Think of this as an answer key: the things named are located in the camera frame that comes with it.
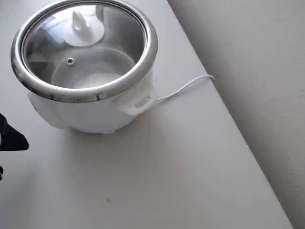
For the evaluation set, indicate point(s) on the white electric rice cooker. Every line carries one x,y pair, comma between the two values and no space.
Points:
95,117

